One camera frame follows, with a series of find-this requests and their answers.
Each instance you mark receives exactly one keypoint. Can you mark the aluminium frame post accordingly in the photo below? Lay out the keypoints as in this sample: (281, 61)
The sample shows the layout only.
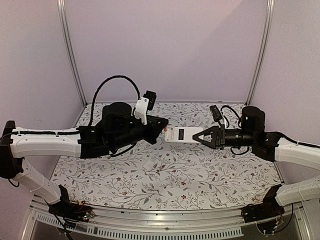
(61, 5)
(270, 5)

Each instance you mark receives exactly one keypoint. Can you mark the left aluminium frame post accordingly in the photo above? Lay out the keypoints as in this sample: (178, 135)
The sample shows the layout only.
(61, 5)

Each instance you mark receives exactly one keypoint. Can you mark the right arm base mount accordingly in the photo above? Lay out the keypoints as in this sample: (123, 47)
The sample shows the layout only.
(267, 209)

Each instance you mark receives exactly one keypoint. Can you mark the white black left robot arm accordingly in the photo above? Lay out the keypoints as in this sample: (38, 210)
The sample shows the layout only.
(120, 127)

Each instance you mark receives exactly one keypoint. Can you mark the white remote control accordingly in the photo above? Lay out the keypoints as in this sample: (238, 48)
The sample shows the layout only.
(183, 135)

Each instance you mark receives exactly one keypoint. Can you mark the right aluminium frame post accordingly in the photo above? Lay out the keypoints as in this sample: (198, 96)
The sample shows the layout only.
(270, 5)

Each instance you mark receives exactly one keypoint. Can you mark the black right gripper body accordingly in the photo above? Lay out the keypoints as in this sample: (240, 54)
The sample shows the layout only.
(220, 137)

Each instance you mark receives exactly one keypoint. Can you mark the white battery cover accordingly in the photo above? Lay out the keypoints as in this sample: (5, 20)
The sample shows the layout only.
(148, 165)

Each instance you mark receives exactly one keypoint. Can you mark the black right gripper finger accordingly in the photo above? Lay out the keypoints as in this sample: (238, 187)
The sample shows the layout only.
(205, 132)
(206, 143)

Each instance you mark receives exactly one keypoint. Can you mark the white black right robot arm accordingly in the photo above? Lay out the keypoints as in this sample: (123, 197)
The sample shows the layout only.
(270, 146)

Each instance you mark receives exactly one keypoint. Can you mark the floral patterned table mat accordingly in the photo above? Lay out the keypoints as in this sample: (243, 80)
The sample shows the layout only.
(194, 178)

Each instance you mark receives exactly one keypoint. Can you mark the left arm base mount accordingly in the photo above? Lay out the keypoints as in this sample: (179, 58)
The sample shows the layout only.
(75, 212)

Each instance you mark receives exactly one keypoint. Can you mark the aluminium front rail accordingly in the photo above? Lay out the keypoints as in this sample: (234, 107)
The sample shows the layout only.
(130, 224)

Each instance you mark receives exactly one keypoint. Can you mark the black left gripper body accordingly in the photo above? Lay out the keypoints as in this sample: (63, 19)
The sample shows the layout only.
(123, 140)

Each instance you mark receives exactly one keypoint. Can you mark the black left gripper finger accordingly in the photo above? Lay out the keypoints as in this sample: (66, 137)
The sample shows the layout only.
(153, 131)
(157, 123)

